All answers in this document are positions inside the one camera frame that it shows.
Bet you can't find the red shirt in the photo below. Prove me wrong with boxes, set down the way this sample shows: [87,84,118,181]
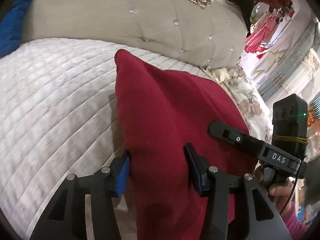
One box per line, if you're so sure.
[114,49,258,240]

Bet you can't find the pink hanging clothes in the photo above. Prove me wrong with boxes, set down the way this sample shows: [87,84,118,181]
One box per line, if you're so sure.
[245,0,295,54]

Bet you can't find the person's right forearm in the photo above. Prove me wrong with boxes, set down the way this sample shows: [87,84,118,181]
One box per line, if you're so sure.
[279,200,309,240]

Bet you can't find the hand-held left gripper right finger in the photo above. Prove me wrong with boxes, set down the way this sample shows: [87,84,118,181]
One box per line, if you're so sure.
[184,143,293,240]

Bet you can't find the beige tufted headboard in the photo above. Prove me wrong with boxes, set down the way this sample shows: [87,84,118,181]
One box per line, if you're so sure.
[21,0,247,70]

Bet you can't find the yellow rubber band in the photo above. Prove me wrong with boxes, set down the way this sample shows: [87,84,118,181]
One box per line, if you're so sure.
[272,135,310,144]

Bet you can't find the white quilted bedspread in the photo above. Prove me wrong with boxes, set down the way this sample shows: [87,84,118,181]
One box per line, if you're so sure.
[0,38,218,240]

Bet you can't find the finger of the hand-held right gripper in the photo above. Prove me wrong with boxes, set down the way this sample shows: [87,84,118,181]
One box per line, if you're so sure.
[209,121,265,153]

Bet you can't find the blue quilted blanket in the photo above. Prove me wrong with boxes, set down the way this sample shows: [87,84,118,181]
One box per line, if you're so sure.
[0,0,34,58]

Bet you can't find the person's right hand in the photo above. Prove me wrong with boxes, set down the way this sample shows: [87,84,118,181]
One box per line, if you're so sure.
[254,167,295,204]

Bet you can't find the white striped cloth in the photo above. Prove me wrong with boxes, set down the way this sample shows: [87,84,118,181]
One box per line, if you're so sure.
[240,12,320,100]

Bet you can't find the black cable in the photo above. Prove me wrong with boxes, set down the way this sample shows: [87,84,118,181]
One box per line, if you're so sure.
[279,155,306,215]

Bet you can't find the floral bed sheet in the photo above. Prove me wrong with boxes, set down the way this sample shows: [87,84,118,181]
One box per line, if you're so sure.
[202,66,275,145]

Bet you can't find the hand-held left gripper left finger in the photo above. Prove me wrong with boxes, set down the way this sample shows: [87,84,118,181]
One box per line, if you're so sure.
[29,150,131,240]

